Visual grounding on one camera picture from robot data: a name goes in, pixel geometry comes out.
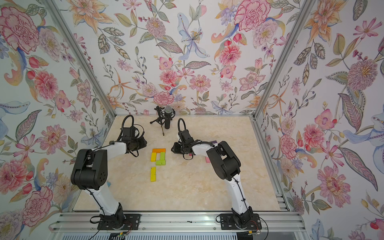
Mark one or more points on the black microphone tripod stand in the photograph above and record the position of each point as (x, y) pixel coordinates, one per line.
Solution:
(160, 119)

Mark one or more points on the orange long block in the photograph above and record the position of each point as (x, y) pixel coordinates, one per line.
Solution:
(159, 150)

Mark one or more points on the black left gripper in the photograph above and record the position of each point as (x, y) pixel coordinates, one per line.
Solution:
(143, 142)

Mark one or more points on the yellow short block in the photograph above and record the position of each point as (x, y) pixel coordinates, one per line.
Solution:
(153, 157)

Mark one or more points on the black mesh microphone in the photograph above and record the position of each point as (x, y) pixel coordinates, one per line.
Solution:
(169, 113)

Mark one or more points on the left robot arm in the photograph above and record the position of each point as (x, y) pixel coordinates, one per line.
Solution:
(90, 173)

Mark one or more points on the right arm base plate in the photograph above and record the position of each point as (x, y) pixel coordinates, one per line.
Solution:
(235, 222)

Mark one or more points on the yellow long block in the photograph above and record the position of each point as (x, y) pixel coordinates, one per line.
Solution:
(153, 175)

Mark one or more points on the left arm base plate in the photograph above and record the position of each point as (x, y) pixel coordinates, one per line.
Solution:
(122, 223)

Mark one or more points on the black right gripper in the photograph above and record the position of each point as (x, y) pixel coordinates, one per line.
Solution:
(176, 149)

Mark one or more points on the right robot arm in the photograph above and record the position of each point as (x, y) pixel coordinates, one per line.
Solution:
(226, 166)

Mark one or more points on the aluminium front rail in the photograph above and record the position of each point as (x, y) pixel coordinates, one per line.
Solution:
(151, 222)

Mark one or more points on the lime green block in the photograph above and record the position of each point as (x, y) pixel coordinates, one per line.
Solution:
(162, 156)
(161, 163)

